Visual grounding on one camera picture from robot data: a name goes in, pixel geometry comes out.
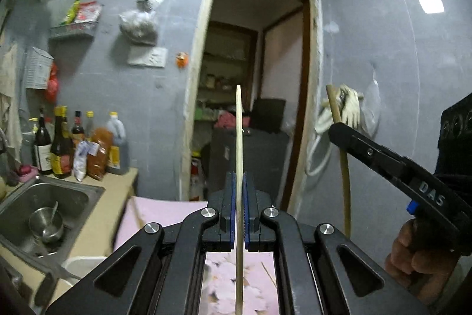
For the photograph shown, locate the white plastic utensil caddy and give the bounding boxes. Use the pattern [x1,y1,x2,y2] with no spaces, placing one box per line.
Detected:
[62,256,106,278]

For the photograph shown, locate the wooden chopstick pale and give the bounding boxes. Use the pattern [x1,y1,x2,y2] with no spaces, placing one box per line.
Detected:
[235,85,244,315]

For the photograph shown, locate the long wooden chopstick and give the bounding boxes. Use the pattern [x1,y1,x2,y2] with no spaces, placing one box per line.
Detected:
[260,262,277,288]

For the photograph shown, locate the person's right hand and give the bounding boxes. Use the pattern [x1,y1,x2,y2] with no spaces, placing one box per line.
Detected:
[385,219,459,305]

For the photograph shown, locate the pink floral table mat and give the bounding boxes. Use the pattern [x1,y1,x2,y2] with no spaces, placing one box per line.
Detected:
[113,198,279,314]

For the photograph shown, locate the clear hanging plastic bag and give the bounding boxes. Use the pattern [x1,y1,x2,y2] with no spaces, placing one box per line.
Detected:
[361,71,381,138]

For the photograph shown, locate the large oil jug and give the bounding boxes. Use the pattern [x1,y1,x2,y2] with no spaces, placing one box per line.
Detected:
[106,111,130,175]

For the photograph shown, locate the steel bowl in sink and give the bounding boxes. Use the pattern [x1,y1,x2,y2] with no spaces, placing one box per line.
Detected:
[28,201,65,244]

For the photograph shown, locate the brown sauce pouch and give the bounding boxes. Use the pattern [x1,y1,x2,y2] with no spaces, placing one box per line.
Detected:
[86,126,113,181]

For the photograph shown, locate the stainless steel sink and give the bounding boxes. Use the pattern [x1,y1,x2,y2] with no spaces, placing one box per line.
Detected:
[1,175,105,272]

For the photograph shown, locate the dark grey cabinet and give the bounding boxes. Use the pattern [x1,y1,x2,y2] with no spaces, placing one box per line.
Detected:
[207,129,289,203]

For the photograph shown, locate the soy sauce bottle yellow label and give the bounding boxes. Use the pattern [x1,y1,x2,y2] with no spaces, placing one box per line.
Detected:
[50,105,73,178]

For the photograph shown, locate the dark sauce bottle red cap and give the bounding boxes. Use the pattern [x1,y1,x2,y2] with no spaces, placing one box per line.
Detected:
[71,110,86,148]

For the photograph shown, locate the black monitor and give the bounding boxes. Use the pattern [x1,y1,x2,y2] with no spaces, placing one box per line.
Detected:
[250,98,286,133]

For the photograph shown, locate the clear bottle yellow cap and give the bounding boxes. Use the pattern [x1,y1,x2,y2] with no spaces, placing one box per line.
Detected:
[85,110,94,141]

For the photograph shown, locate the red cloth pile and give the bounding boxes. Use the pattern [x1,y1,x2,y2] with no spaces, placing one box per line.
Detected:
[214,110,250,130]

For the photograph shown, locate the dark wine bottle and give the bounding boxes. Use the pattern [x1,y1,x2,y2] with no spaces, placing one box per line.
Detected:
[34,108,53,175]

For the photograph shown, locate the red plastic bag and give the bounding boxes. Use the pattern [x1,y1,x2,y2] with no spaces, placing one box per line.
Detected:
[44,63,59,104]

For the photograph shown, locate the hanging beige cloth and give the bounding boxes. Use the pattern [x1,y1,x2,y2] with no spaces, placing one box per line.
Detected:
[1,43,22,161]

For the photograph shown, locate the wooden shelf unit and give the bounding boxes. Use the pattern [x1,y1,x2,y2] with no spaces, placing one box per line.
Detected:
[196,21,258,111]

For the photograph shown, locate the red snack packet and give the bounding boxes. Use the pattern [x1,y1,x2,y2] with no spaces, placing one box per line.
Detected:
[74,1,102,23]

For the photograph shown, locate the rubber gloves on wall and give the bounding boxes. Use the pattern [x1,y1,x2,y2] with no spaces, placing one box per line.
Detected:
[314,84,361,135]

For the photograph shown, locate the wooden door frame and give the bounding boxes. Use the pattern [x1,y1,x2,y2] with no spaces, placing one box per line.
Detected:
[177,0,324,215]

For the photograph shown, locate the wall socket panel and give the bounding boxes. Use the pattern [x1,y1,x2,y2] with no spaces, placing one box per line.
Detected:
[127,45,168,68]

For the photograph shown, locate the orange wall hook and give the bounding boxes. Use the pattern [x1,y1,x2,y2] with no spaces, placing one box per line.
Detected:
[175,52,189,69]

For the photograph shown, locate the white square wall basket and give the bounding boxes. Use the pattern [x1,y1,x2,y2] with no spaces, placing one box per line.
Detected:
[25,47,54,89]

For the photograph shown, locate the grey wall shelf rack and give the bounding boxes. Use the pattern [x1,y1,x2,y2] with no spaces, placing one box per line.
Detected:
[50,22,99,40]

